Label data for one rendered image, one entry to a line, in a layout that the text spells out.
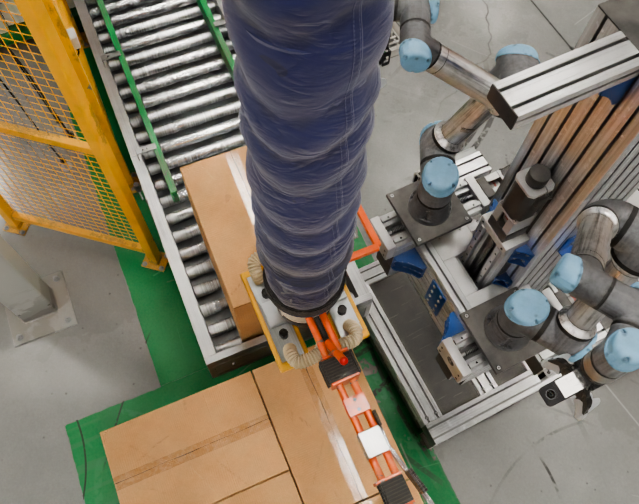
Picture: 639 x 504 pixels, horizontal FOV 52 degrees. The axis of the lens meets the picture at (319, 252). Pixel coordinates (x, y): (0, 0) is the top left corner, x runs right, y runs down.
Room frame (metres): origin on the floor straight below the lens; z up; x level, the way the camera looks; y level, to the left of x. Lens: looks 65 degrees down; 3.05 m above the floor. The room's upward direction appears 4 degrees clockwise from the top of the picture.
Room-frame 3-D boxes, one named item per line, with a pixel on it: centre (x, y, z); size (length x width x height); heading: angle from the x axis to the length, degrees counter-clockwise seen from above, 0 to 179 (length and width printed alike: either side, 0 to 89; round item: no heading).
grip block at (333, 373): (0.46, -0.08, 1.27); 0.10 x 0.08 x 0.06; 117
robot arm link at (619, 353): (0.39, -0.60, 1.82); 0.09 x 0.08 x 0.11; 150
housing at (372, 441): (0.27, -0.18, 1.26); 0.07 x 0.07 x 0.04; 27
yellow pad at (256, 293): (0.64, 0.12, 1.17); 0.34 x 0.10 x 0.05; 27
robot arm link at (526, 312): (0.69, -0.63, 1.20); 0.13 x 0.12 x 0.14; 60
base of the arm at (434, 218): (1.12, -0.37, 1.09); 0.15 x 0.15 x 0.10
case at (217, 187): (1.09, 0.23, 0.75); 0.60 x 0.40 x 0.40; 26
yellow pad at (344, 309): (0.73, -0.05, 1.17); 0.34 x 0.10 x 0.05; 27
